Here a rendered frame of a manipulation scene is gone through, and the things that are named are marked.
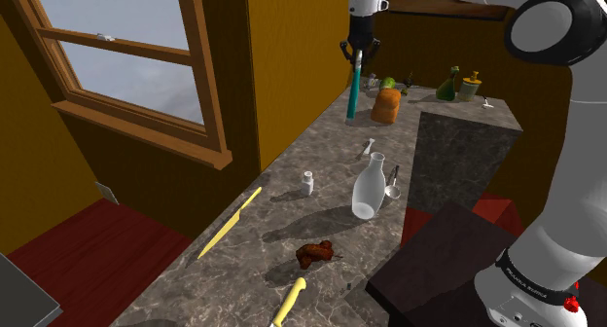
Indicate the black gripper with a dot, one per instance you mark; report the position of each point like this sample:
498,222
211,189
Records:
363,32

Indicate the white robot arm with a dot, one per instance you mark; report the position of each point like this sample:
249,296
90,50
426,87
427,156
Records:
564,231

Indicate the small grey object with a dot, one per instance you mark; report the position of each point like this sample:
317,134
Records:
371,81

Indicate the small dark figure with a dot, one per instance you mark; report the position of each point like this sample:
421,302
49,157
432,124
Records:
408,83

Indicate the orange bread loaf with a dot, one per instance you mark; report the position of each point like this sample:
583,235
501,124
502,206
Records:
385,107

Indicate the green glass bottle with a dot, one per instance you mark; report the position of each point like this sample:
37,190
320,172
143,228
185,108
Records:
446,90

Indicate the small white utensil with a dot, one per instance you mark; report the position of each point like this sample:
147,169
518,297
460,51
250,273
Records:
366,148

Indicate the small white tap-shaped object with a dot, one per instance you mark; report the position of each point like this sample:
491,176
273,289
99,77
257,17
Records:
487,104

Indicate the white glass carafe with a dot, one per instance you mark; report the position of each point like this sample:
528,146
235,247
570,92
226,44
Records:
369,188

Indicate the small white shaker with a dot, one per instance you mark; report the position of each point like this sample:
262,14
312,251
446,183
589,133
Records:
307,183

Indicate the brown fried chicken piece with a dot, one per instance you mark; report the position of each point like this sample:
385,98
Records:
314,254

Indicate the yellow knife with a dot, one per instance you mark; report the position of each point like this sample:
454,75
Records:
227,225

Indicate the dark robot stand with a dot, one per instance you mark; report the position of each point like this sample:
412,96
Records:
441,255

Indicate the wooden framed window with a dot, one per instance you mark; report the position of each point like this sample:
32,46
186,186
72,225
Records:
123,65

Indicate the grey cabinet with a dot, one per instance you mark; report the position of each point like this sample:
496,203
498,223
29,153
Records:
21,297

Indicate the grey wall outlet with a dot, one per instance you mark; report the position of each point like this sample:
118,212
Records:
107,193

